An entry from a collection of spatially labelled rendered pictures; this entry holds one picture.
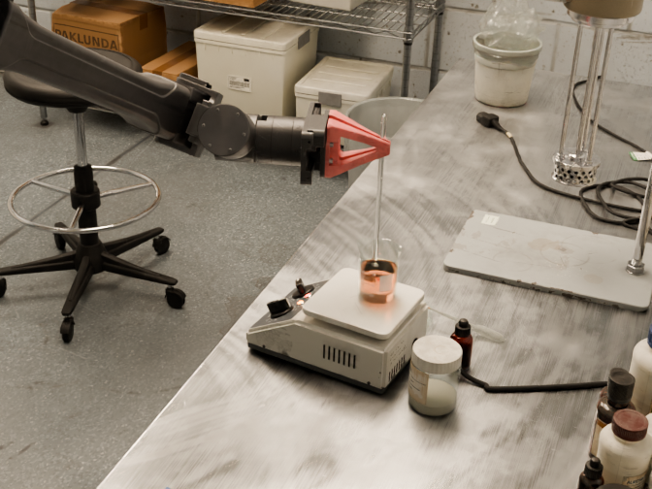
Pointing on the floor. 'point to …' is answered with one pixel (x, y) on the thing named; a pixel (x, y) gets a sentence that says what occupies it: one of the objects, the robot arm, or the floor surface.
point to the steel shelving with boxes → (248, 50)
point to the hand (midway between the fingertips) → (382, 147)
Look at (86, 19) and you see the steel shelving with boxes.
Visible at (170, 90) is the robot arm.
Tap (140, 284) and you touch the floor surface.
